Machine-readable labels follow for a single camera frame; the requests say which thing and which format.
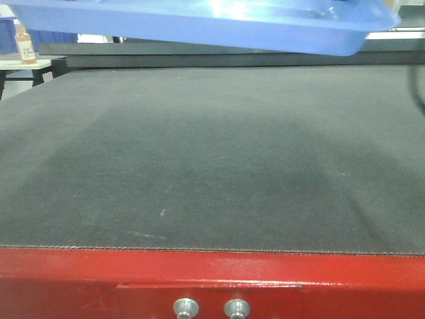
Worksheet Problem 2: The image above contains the right silver bolt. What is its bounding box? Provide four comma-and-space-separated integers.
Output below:
223, 299, 251, 319

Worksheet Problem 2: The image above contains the white side table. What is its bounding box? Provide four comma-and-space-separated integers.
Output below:
1, 59, 52, 98

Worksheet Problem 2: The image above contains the orange juice bottle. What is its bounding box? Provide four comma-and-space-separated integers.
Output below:
15, 22, 37, 64

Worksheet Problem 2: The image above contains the blue background bin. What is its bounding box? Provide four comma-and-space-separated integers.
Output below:
0, 17, 78, 53

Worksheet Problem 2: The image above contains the black table mat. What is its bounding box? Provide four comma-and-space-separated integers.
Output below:
1, 66, 424, 255

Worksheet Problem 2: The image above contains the red metal cart body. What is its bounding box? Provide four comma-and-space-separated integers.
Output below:
1, 248, 424, 318

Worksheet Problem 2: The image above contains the left silver bolt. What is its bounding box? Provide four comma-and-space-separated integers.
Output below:
173, 298, 200, 319

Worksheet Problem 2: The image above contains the blue plastic tray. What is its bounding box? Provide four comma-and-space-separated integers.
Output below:
8, 1, 399, 56

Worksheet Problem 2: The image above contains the silver bolt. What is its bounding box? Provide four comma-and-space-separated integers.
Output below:
173, 298, 200, 319
223, 299, 251, 319

